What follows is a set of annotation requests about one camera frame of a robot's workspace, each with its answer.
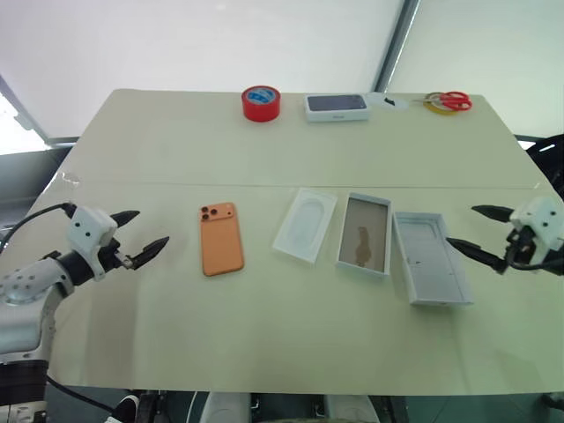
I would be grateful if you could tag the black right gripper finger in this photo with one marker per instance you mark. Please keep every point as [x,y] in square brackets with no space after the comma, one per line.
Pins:
[478,254]
[495,212]

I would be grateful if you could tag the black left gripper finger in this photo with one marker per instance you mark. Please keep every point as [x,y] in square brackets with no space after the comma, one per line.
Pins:
[125,217]
[152,251]

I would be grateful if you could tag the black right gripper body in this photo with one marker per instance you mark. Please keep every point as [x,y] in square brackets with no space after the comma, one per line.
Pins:
[520,247]

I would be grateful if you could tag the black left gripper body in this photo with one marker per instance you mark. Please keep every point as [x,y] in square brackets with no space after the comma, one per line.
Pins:
[112,257]

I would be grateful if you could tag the orange smartphone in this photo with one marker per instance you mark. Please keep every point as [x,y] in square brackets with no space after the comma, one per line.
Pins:
[220,247]

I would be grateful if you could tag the white moulded insert tray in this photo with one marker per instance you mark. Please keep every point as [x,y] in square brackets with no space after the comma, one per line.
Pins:
[304,227]

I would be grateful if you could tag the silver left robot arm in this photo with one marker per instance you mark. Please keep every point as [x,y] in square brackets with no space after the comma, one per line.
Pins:
[22,286]

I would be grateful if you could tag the white phone box base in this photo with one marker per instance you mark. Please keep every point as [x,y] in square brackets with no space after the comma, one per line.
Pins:
[363,238]

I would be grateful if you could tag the white box with dark phone print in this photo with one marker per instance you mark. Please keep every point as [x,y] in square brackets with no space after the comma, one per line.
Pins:
[337,104]

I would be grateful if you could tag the clear tape scrap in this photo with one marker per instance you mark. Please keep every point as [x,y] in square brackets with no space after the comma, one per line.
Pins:
[71,179]

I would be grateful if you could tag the black equipment beside table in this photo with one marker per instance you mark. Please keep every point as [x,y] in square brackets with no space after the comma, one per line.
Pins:
[551,150]

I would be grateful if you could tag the yellow tape roll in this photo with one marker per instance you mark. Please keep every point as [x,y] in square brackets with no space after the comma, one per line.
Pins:
[434,110]

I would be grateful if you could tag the black and white shoe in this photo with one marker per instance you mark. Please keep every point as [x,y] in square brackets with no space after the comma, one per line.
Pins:
[125,405]

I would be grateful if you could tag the small black object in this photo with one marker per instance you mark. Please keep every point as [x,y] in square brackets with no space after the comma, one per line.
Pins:
[389,101]

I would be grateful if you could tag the white rounded shape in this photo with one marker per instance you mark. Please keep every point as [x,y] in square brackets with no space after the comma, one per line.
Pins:
[350,410]
[220,407]

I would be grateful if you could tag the red tape roll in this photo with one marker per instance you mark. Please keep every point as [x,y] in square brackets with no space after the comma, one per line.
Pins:
[260,111]

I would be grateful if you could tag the dark slanted pole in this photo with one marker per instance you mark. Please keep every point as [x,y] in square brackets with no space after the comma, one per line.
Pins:
[396,44]

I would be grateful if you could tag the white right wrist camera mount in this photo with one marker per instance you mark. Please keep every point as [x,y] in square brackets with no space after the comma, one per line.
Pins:
[535,220]

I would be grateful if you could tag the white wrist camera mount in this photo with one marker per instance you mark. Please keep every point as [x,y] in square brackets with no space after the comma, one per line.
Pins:
[535,220]
[88,229]

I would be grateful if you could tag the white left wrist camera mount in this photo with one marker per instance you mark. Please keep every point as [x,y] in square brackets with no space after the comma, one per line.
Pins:
[88,229]

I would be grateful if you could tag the grey window frame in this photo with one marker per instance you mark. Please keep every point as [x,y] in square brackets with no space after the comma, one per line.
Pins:
[26,119]

